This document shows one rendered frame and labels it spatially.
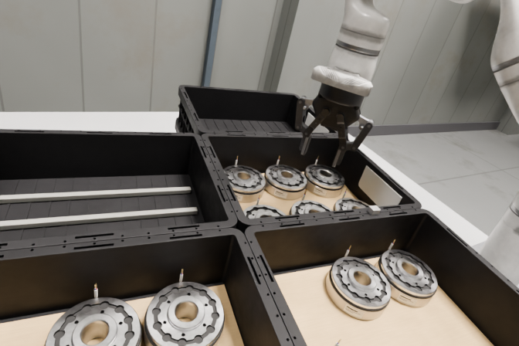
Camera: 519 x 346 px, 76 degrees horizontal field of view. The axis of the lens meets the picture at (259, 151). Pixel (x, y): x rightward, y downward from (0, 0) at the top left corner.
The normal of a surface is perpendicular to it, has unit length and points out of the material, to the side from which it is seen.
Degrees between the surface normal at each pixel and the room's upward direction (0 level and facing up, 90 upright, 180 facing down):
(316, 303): 0
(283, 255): 90
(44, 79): 90
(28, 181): 0
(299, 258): 90
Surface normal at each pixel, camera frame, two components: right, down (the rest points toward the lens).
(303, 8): 0.45, 0.51
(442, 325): 0.21, -0.86
